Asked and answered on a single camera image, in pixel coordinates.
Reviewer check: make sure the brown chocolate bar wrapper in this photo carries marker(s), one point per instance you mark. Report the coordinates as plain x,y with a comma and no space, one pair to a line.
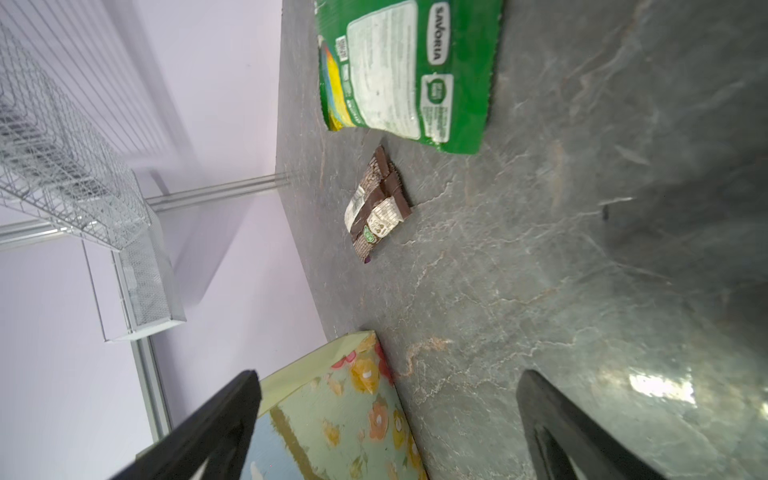
377,206

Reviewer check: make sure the white and green paper bag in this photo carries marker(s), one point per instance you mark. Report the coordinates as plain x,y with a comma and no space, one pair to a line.
334,414

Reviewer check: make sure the long white wire shelf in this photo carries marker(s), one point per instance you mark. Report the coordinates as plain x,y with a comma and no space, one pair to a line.
55,165

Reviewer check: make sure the small white mesh basket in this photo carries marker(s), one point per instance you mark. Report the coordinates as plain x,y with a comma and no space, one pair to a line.
134,289

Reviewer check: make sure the green Fox's candy packet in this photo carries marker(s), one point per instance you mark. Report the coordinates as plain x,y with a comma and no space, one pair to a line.
419,70

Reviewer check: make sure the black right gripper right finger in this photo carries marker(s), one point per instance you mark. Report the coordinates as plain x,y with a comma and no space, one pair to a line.
562,439

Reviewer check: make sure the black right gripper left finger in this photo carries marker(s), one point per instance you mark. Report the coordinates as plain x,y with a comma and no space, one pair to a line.
214,440

